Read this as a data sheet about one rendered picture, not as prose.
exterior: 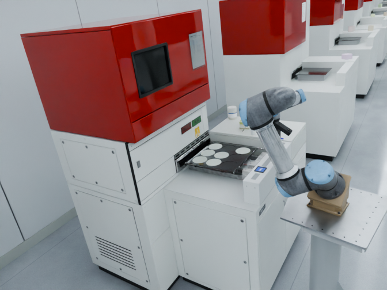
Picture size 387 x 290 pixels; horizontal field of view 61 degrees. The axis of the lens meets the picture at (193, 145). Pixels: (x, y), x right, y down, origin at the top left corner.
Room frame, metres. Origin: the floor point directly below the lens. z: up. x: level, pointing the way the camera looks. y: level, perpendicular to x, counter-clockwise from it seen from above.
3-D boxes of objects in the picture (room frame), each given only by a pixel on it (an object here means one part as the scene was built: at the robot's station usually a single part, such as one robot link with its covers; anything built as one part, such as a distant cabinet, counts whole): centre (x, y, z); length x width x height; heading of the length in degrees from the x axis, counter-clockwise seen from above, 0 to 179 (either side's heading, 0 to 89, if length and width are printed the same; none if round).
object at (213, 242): (1.99, -0.31, 0.41); 0.97 x 0.64 x 0.82; 144
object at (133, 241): (2.16, 0.39, 0.41); 0.82 x 0.71 x 0.82; 144
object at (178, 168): (2.09, 0.00, 0.89); 0.44 x 0.02 x 0.10; 144
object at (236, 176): (1.85, -0.16, 0.84); 0.50 x 0.02 x 0.03; 54
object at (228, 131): (2.24, -0.48, 0.89); 0.62 x 0.35 x 0.14; 54
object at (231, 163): (1.98, -0.18, 0.90); 0.34 x 0.34 x 0.01; 54
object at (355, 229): (1.38, -0.67, 0.75); 0.45 x 0.44 x 0.13; 45
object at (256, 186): (1.72, -0.44, 0.89); 0.55 x 0.09 x 0.14; 144
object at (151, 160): (1.96, 0.12, 1.02); 0.82 x 0.03 x 0.40; 144
